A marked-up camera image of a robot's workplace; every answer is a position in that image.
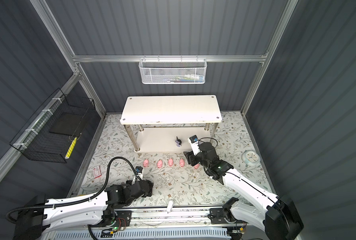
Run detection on black purple figurine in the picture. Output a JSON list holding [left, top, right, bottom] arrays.
[[175, 137, 182, 147]]

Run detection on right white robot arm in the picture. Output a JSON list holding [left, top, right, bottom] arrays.
[[184, 136, 304, 240]]

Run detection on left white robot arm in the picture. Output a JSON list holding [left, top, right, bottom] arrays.
[[13, 180, 154, 240]]

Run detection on white two-tier shelf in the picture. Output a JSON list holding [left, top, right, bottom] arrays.
[[120, 95, 222, 153]]

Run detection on white round clock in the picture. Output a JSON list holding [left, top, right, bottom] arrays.
[[242, 150, 261, 167]]

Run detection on red white card pack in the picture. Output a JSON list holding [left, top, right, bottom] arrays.
[[93, 166, 102, 179]]

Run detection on tubes in white basket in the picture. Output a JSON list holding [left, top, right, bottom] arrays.
[[164, 74, 205, 84]]

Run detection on yellow marker in basket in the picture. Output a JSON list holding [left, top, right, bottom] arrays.
[[65, 137, 78, 160]]

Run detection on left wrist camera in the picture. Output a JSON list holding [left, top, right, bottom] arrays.
[[132, 166, 143, 184]]

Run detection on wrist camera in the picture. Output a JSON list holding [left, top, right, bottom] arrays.
[[189, 135, 200, 156], [132, 166, 143, 184]]

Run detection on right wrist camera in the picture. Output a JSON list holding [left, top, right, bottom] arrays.
[[189, 135, 200, 156]]

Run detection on black cable conduit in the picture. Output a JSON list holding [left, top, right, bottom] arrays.
[[5, 156, 138, 223]]

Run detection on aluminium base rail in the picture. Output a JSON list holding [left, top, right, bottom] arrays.
[[85, 205, 286, 240]]

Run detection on white wire wall basket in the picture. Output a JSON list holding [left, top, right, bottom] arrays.
[[139, 60, 208, 85]]

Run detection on black wire wall basket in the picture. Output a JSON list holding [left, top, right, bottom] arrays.
[[10, 91, 96, 164]]

